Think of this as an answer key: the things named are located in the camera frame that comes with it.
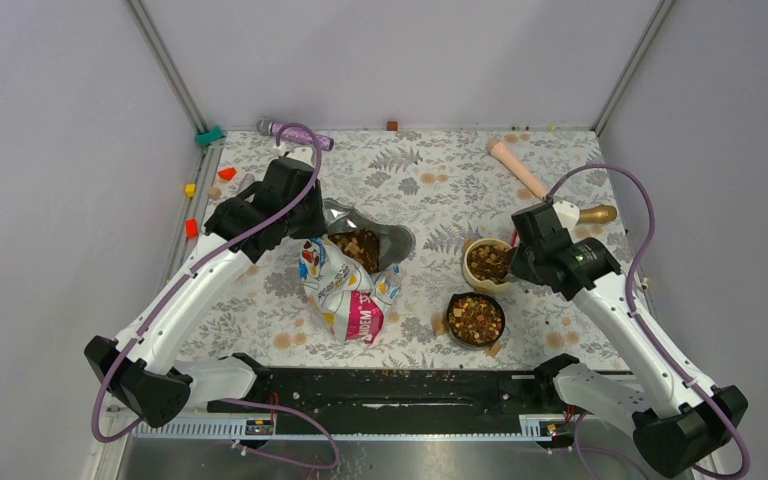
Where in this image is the cat print pet food bag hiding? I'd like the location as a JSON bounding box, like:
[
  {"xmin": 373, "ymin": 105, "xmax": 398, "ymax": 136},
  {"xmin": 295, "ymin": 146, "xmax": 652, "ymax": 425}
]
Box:
[{"xmin": 298, "ymin": 199, "xmax": 415, "ymax": 344}]

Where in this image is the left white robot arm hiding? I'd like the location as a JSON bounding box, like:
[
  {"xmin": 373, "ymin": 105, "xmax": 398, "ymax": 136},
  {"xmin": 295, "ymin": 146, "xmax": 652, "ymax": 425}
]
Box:
[{"xmin": 84, "ymin": 156, "xmax": 325, "ymax": 428}]

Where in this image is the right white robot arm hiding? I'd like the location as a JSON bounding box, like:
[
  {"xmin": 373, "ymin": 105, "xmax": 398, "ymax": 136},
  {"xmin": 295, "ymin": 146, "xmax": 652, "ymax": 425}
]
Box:
[{"xmin": 509, "ymin": 201, "xmax": 748, "ymax": 478}]

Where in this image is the cream pet bowl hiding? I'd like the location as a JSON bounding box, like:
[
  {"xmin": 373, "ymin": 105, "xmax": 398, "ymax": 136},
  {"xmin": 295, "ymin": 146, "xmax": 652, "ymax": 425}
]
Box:
[{"xmin": 462, "ymin": 238, "xmax": 511, "ymax": 293}]

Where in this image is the brown pet food kibble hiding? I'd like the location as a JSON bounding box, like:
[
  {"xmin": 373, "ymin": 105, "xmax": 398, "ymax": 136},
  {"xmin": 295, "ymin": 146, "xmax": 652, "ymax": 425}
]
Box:
[{"xmin": 329, "ymin": 229, "xmax": 380, "ymax": 274}]

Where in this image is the black pet bowl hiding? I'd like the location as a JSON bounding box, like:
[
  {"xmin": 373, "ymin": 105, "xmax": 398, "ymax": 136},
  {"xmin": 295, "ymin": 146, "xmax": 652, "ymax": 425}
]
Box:
[{"xmin": 443, "ymin": 292, "xmax": 506, "ymax": 349}]

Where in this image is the grey toy microphone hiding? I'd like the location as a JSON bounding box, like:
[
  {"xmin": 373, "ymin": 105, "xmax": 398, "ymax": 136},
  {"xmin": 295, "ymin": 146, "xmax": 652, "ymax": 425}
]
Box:
[{"xmin": 238, "ymin": 173, "xmax": 256, "ymax": 193}]

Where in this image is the gold toy microphone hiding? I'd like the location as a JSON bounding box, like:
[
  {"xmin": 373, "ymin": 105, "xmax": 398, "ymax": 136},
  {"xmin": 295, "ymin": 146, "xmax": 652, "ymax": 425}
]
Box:
[{"xmin": 578, "ymin": 205, "xmax": 618, "ymax": 224}]

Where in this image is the purple glitter toy microphone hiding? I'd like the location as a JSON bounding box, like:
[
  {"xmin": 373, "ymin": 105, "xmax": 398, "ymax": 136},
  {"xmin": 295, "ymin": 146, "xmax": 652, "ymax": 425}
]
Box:
[{"xmin": 255, "ymin": 117, "xmax": 334, "ymax": 151}]

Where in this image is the red roof-shaped block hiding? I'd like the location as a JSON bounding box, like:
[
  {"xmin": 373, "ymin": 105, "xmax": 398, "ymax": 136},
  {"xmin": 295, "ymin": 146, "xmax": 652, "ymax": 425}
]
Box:
[{"xmin": 217, "ymin": 167, "xmax": 237, "ymax": 182}]

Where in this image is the small wooden block near bowl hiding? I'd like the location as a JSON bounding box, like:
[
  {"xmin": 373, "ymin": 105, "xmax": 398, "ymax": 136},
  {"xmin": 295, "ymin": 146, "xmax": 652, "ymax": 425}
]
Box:
[{"xmin": 486, "ymin": 341, "xmax": 504, "ymax": 358}]

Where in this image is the floral patterned table mat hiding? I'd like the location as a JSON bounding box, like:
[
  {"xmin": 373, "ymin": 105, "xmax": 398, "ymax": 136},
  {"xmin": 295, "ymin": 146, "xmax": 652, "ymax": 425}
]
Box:
[{"xmin": 180, "ymin": 130, "xmax": 626, "ymax": 371}]

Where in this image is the pink toy microphone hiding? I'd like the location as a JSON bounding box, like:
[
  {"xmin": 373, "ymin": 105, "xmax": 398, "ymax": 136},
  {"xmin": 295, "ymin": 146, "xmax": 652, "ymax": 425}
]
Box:
[{"xmin": 486, "ymin": 138, "xmax": 548, "ymax": 200}]

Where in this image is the teal toy block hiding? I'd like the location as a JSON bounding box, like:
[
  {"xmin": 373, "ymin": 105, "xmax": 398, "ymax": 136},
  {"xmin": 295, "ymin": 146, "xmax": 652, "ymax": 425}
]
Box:
[{"xmin": 195, "ymin": 125, "xmax": 224, "ymax": 147}]

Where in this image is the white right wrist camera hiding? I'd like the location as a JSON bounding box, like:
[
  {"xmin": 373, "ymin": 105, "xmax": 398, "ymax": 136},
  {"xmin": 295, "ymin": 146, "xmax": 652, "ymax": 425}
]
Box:
[{"xmin": 553, "ymin": 200, "xmax": 580, "ymax": 229}]

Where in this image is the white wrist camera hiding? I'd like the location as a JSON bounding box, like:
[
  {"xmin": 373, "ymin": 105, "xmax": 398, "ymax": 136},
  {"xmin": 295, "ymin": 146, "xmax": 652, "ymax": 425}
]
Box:
[
  {"xmin": 553, "ymin": 200, "xmax": 580, "ymax": 229},
  {"xmin": 278, "ymin": 146, "xmax": 316, "ymax": 168}
]

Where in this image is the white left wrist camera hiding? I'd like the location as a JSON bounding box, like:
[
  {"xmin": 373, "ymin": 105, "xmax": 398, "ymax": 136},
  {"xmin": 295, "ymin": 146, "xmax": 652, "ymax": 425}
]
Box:
[{"xmin": 278, "ymin": 146, "xmax": 316, "ymax": 168}]

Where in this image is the red block at left rail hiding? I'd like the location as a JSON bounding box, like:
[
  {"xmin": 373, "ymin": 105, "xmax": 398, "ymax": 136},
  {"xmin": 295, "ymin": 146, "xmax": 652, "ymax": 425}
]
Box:
[{"xmin": 185, "ymin": 218, "xmax": 199, "ymax": 239}]

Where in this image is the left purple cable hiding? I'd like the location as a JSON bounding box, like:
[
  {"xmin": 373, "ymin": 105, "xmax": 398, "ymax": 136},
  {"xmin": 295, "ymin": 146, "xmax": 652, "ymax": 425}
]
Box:
[{"xmin": 90, "ymin": 123, "xmax": 324, "ymax": 444}]

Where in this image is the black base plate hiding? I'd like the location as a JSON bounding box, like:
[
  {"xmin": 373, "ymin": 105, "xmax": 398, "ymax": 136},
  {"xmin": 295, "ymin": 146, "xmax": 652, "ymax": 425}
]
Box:
[{"xmin": 246, "ymin": 368, "xmax": 581, "ymax": 437}]

